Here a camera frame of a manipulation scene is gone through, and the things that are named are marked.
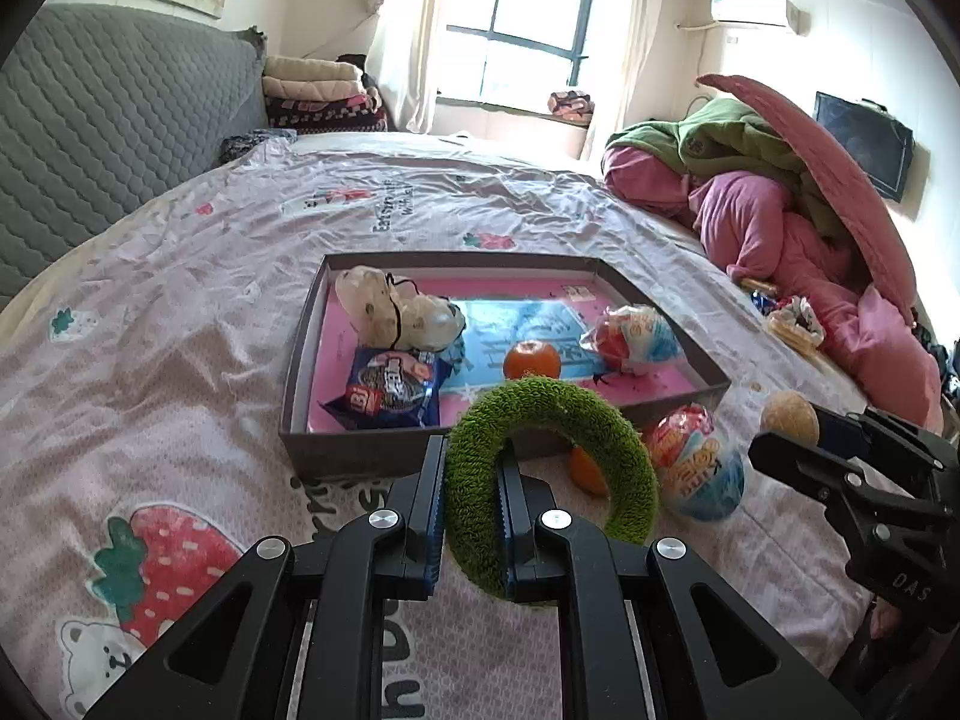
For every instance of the grey shallow cardboard box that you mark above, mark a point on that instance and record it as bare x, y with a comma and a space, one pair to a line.
352, 449

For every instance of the red white egg toy packet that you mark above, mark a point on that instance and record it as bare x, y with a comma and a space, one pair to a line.
633, 339

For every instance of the blue white surprise egg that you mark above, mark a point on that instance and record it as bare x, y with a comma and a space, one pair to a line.
701, 475

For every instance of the window with dark frame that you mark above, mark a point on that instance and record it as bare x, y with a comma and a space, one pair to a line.
511, 53

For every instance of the blue Oreo cookie packet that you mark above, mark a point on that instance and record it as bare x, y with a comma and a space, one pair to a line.
390, 389

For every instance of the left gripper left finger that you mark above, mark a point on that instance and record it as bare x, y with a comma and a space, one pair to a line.
209, 632

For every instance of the orange tangerine near box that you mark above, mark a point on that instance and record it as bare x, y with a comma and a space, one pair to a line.
585, 474

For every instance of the cream curtain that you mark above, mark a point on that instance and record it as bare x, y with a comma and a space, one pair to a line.
403, 59
619, 40

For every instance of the pink crumpled quilt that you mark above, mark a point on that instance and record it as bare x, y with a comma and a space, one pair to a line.
748, 228

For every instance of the left cream curtain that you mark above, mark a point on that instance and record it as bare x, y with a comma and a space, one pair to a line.
403, 59

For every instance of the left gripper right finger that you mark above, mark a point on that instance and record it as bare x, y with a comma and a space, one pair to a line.
648, 631

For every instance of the wall mounted black television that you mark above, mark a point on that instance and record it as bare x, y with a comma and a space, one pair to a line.
880, 144

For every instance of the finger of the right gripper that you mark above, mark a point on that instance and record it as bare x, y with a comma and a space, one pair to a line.
885, 441
854, 506

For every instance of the right cream curtain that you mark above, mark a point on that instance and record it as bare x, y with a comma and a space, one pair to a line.
619, 40

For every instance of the pink strawberry bear bedsheet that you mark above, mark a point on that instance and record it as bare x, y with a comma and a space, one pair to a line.
142, 374

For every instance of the green crumpled blanket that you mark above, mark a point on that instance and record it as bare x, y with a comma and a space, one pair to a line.
726, 135

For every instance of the cream fabric scrunchie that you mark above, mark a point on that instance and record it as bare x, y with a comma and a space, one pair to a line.
389, 312

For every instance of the grey quilted headboard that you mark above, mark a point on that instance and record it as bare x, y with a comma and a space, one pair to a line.
105, 108

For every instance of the orange tangerine front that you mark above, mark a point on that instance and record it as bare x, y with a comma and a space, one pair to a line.
532, 358

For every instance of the dark patterned cloth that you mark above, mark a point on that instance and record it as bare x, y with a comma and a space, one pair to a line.
235, 146

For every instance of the orange tangerine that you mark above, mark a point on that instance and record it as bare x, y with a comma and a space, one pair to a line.
585, 474
532, 358

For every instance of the snack wrappers pile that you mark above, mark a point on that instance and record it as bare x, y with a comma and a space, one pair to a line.
790, 318

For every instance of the beige walnut ball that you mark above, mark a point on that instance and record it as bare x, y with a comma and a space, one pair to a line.
790, 413

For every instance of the small bag on windowsill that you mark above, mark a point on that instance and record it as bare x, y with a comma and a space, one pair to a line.
571, 106

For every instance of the white air conditioner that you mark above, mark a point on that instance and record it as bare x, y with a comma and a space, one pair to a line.
775, 13

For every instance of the folded blankets stack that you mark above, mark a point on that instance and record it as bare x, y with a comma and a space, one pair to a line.
315, 96

